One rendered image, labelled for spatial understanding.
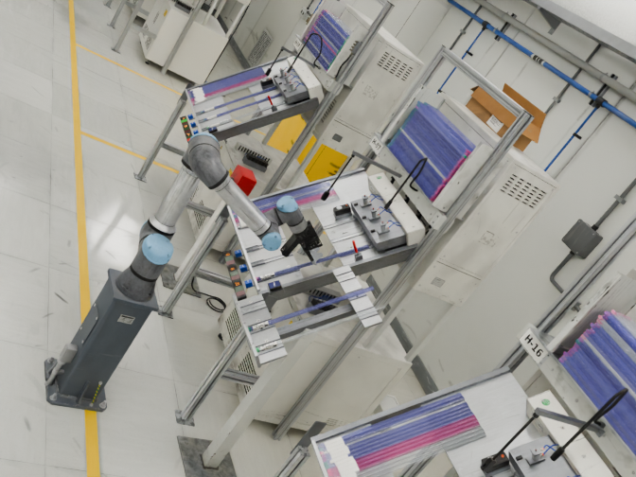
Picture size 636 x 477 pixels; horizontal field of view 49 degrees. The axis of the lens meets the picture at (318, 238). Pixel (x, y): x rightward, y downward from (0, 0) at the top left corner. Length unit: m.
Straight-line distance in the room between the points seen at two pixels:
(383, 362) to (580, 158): 1.93
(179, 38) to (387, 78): 3.43
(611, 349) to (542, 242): 2.34
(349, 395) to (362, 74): 1.85
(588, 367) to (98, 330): 1.74
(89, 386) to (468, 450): 1.54
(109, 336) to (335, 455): 1.04
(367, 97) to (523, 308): 1.59
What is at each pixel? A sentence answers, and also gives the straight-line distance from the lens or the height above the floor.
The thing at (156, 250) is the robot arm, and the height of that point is 0.77.
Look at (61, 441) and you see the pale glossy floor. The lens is 2.90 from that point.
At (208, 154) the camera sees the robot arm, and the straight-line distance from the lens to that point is 2.52.
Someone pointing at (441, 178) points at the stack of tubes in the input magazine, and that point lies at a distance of 2.93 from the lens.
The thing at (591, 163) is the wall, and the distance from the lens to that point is 4.51.
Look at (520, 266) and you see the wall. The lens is 4.54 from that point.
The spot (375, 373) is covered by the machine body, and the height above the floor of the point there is 0.51.
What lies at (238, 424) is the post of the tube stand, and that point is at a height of 0.28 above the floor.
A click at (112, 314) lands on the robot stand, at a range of 2.75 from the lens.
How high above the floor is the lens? 2.03
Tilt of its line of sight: 20 degrees down
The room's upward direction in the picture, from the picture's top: 35 degrees clockwise
